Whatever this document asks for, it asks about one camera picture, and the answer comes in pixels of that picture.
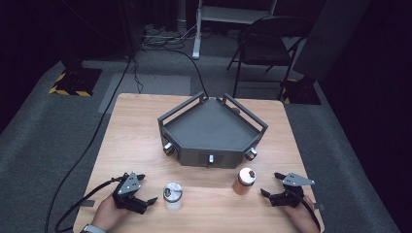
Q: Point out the person's right hand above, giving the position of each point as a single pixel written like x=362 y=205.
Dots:
x=302 y=218

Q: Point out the clear jar with white powder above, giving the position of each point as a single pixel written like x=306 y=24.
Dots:
x=172 y=195

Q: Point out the large gray panel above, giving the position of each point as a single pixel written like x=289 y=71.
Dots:
x=330 y=39

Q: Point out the black stand post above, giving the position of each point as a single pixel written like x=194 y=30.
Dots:
x=128 y=29

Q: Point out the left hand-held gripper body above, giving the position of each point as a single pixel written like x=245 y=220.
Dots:
x=129 y=186

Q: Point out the black folding chair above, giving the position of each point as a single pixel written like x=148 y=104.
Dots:
x=262 y=45

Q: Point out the white wrist watch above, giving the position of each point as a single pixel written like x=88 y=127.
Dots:
x=93 y=229

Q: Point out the dark gray corner rack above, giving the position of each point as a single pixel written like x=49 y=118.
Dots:
x=210 y=129

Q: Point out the clear jar with orange spice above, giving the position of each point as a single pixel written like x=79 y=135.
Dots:
x=244 y=184

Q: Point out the white desk frame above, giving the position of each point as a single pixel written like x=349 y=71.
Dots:
x=226 y=14

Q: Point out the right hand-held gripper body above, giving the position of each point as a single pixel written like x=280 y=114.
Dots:
x=296 y=181

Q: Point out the person's left hand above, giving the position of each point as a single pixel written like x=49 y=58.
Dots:
x=105 y=213

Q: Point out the black base with hazard stripes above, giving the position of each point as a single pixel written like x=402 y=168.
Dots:
x=299 y=93
x=77 y=82

